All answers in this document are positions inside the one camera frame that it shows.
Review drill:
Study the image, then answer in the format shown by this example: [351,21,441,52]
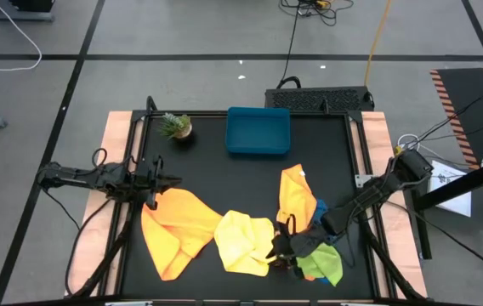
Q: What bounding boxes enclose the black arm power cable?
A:
[65,197,113,297]

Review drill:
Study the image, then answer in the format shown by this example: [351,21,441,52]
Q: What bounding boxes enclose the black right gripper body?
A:
[282,215,332,277]

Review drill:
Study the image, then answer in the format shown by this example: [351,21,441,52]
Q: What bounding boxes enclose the white floor cable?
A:
[0,0,43,72]

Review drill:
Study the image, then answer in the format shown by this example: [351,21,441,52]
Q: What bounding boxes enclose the white paper sheet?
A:
[428,160,473,218]

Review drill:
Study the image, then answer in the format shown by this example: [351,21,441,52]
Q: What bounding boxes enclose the black desk frame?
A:
[411,152,483,261]

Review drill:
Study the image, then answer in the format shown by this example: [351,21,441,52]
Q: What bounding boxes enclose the black table frame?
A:
[113,96,381,301]

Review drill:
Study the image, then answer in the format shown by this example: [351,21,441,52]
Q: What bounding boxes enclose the blue microfiber towel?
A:
[311,198,330,227]

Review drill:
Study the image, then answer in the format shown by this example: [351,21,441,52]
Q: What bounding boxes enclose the teal plastic bin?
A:
[224,106,292,156]

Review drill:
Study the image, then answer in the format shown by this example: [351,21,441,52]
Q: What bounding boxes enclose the black frame strut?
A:
[71,203,136,298]
[358,212,428,301]

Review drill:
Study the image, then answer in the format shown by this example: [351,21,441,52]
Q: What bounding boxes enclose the tangled black cable bundle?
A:
[281,0,355,27]

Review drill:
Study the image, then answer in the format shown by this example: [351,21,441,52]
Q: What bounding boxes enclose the small potted plant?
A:
[157,112,193,141]

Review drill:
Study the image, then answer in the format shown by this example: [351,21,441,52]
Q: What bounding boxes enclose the white cable loop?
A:
[396,133,421,150]

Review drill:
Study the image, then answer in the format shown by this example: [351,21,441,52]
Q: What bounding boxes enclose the orange microfiber towel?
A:
[140,188,224,282]
[276,163,318,234]

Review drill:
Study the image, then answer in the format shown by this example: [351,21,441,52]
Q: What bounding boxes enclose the yellow cable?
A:
[363,0,392,88]

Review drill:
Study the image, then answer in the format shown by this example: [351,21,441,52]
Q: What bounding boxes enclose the yellow microfiber towel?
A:
[213,209,277,278]

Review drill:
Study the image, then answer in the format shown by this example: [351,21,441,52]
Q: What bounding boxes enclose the grey furniture base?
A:
[0,0,55,22]

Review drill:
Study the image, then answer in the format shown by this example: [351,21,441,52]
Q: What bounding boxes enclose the black floor cable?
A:
[276,0,303,89]

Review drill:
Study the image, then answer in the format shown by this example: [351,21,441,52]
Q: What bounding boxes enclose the black desk cables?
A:
[411,76,483,148]

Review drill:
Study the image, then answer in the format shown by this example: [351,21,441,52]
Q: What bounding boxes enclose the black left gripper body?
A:
[133,155,165,212]

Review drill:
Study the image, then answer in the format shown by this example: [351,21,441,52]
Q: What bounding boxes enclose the green microfiber towel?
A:
[295,242,344,287]

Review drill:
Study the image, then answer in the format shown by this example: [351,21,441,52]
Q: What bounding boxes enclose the black mat striped edges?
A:
[429,67,483,171]

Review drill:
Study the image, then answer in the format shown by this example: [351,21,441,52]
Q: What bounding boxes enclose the long black cable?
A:
[384,200,483,280]

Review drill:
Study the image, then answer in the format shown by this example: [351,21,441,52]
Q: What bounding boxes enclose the black perforated computer case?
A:
[264,86,375,113]

